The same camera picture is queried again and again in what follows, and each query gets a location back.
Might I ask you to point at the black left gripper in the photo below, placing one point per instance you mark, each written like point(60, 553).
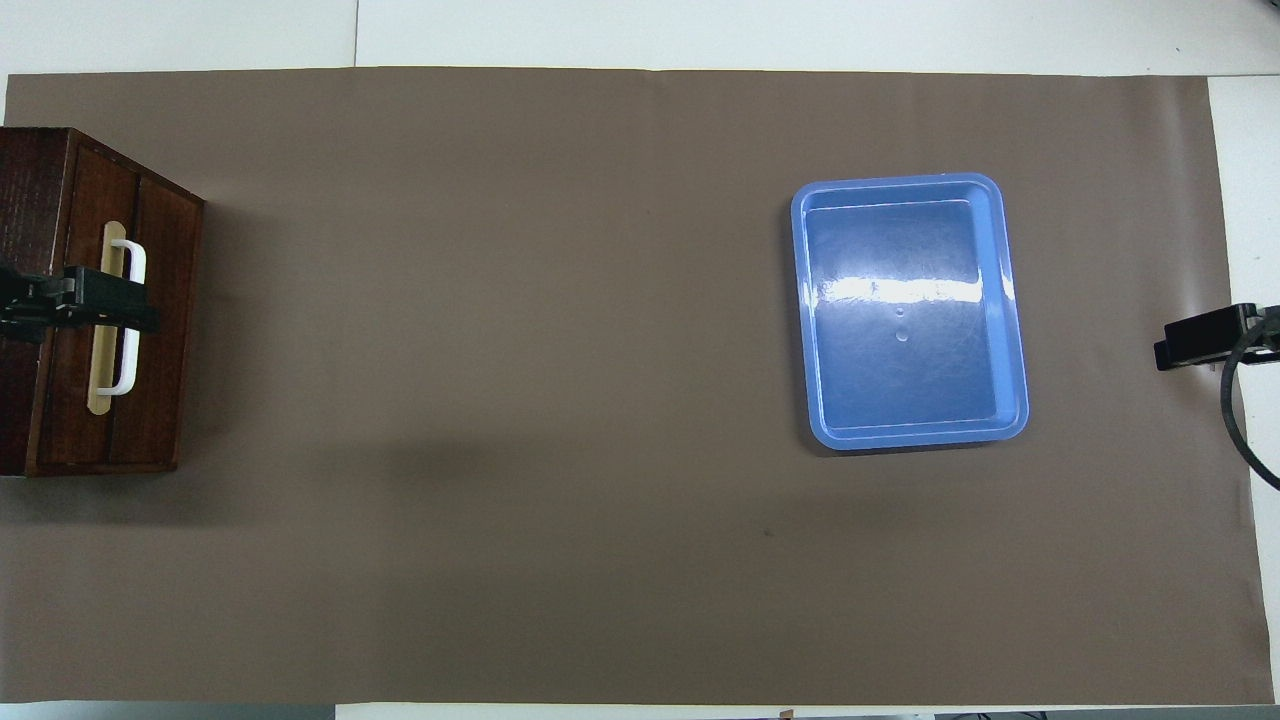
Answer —
point(25, 300)

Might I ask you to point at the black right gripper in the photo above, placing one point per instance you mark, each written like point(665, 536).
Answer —
point(1270, 345)

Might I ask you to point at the dark wooden drawer cabinet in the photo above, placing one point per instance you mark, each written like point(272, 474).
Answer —
point(20, 200)

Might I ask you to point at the blue plastic tray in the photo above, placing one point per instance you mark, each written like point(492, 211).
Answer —
point(910, 380)

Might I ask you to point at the brown table mat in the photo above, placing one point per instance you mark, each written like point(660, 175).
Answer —
point(560, 400)

